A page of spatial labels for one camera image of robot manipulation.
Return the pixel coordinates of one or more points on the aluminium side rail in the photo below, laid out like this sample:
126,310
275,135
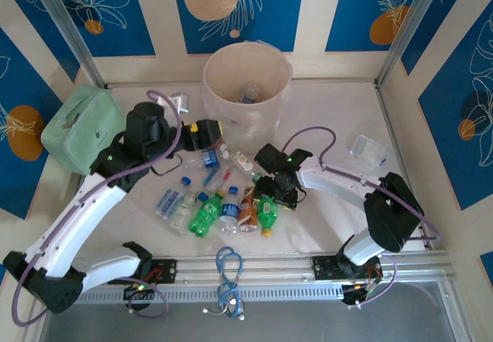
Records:
398,138

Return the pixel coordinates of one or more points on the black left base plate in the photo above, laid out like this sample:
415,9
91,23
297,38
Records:
167,270

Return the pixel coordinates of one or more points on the thin aluminium rail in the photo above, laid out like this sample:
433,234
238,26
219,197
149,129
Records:
327,84

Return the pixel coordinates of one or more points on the clear bottle white green label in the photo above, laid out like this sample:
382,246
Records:
183,213

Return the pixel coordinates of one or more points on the clear soda water bottle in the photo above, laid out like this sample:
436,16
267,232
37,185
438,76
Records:
168,203

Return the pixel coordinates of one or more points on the red orange tea bottle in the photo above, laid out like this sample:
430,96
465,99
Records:
217,143

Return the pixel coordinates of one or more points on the blue stethoscope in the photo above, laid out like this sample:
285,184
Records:
222,292

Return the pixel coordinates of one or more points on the aluminium frame post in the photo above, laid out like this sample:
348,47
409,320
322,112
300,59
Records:
407,22
66,22

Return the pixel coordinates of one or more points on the clear bottle green cap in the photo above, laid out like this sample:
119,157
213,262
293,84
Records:
243,161

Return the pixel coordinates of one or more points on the white round waste bin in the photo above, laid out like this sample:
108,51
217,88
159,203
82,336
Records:
231,61

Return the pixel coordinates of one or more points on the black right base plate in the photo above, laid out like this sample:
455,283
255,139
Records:
323,267

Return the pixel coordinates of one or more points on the clear plastic container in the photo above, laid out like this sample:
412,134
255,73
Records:
366,151

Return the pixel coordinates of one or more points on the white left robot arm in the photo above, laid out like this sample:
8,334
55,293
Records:
77,215

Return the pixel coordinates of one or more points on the aluminium mounting rail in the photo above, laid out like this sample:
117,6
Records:
269,270

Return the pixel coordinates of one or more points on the clear bottle red blue label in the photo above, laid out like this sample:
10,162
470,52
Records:
217,180

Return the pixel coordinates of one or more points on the blue label white cap bottle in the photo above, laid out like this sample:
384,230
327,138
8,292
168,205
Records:
210,158

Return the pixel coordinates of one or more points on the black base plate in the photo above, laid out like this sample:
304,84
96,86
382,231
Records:
167,270
323,267

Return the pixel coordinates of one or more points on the brown drink bottle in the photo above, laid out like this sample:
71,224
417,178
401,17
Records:
246,213

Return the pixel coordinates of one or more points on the green plastic soda bottle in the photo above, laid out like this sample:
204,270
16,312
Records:
268,218
204,215

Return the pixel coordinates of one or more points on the mint green medicine bag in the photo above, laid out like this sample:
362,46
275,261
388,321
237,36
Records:
88,126

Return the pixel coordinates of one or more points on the clear plastic bin liner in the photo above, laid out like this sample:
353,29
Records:
265,126

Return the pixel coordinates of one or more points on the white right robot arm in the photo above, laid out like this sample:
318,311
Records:
339,182

